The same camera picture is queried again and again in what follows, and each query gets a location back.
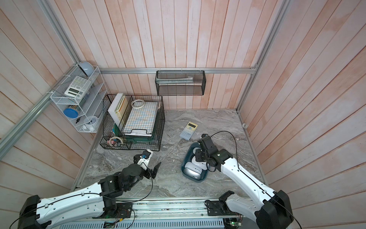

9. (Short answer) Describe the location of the white mouse long underside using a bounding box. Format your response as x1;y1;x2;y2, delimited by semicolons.
192;156;207;170

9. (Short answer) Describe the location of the white mouse underside up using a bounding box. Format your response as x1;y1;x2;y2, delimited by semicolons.
184;167;202;180

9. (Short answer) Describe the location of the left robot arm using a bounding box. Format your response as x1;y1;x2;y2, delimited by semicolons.
16;162;160;229

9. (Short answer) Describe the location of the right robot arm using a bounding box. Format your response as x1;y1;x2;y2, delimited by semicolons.
195;134;295;229

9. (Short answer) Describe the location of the teal plastic storage box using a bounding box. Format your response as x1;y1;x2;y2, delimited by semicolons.
181;143;208;183

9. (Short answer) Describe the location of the yellow blue calculator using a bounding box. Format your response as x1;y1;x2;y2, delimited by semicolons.
180;122;198;141

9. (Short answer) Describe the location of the green zipper pouch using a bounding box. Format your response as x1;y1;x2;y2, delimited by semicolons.
125;135;158;145

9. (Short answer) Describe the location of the tape roll in organizer tray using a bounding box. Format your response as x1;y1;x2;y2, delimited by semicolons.
108;136;124;147

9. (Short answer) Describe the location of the checkered folio book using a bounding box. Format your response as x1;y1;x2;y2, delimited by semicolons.
122;102;159;136

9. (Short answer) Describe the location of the white tape roll on organizer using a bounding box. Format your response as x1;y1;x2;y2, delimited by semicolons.
131;99;145;109

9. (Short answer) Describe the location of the white upright binder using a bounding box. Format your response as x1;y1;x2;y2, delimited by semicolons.
108;93;126;126

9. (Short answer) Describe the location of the white tape roll on shelf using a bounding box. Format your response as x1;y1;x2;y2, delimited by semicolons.
83;116;98;132

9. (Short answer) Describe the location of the ruler in mesh basket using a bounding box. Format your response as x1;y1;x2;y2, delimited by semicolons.
155;77;193;85

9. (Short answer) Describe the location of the blue lid container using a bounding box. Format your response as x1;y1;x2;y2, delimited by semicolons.
63;105;79;119

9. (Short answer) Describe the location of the white desk calculator on shelf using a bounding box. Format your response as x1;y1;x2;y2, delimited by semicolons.
64;76;92;100

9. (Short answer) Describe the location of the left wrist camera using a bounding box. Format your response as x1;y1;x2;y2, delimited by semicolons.
133;149;153;170

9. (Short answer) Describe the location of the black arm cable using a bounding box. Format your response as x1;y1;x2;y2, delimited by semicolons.
210;130;302;229

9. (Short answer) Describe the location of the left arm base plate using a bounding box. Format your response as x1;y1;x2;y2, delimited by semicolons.
93;203;133;219

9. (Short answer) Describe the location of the black wire desk organizer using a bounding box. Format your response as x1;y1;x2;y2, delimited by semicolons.
100;94;165;151

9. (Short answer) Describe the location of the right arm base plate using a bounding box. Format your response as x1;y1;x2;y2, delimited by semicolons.
205;191;241;216

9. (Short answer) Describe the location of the black mesh wall basket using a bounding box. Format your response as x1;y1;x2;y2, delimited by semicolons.
155;70;206;96

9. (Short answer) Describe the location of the white wire wall shelf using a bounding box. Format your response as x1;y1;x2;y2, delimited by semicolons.
51;65;107;133

